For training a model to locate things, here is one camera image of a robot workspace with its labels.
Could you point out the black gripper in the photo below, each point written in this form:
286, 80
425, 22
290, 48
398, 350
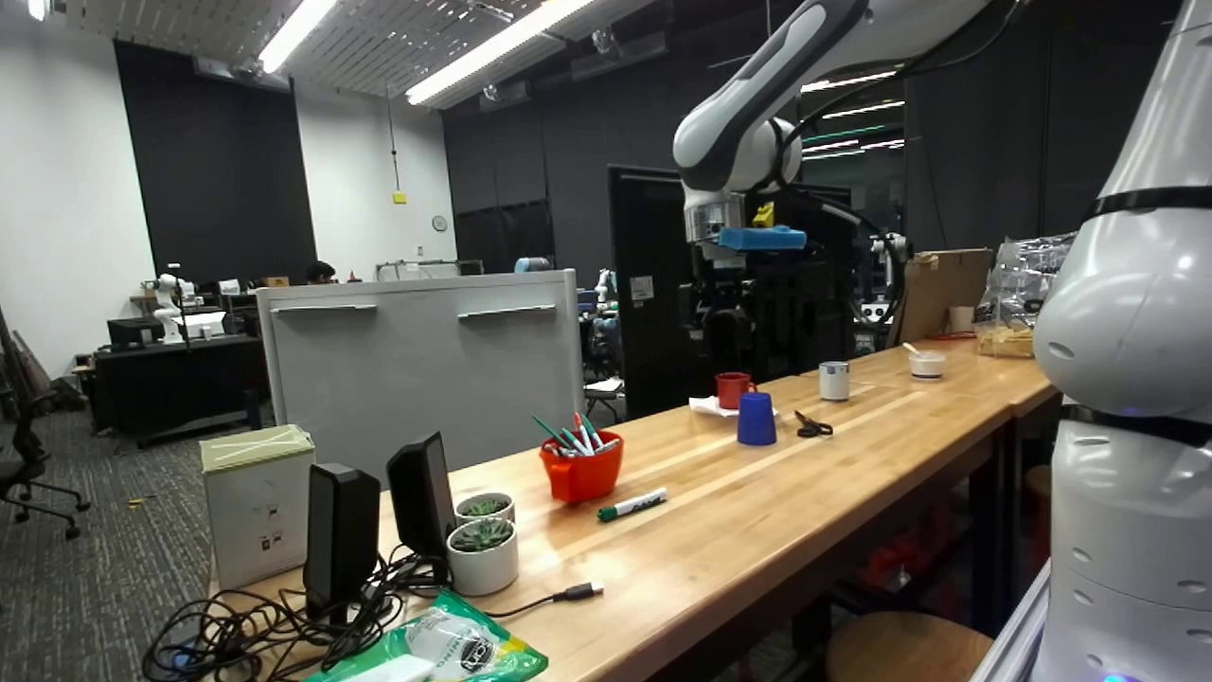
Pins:
739, 286

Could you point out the green pen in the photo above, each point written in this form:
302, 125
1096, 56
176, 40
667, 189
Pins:
553, 439

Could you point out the red cup holding pens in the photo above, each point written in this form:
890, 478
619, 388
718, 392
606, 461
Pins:
585, 478

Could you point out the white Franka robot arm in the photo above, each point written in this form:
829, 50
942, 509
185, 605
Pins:
1139, 329

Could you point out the small white cup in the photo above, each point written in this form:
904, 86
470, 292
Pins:
834, 382

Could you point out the blue plastic cup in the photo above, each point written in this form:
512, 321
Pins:
760, 422

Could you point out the red pen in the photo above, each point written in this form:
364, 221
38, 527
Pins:
585, 432

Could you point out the tiny white cup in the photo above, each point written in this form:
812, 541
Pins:
964, 321

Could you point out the yellow tag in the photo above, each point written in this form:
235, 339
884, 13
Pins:
764, 214

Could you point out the dark red mug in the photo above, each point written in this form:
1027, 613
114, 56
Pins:
731, 388

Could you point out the white paper sheet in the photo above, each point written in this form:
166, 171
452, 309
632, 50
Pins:
707, 406

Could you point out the white bowl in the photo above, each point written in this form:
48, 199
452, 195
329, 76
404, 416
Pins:
927, 364

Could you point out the clear plastic bag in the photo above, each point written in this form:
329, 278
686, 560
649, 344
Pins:
1018, 298

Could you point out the grey partition panel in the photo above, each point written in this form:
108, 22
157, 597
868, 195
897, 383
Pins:
417, 382

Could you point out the small white plant pot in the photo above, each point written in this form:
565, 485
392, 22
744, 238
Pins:
485, 506

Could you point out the long ceiling light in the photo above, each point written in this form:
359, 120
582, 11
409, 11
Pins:
298, 31
497, 48

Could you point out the white mug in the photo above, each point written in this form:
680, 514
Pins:
481, 562

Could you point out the black speaker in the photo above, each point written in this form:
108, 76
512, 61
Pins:
422, 499
341, 535

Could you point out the round wooden stool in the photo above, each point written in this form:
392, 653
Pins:
904, 651

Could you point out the green wipes package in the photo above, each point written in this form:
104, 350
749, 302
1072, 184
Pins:
440, 651

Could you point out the white box with green lid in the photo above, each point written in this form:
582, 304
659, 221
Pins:
258, 514

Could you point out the black desk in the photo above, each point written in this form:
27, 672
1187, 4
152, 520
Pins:
176, 383

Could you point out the black office chair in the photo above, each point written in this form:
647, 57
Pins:
23, 468

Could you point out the round wall clock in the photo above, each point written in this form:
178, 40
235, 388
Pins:
440, 225

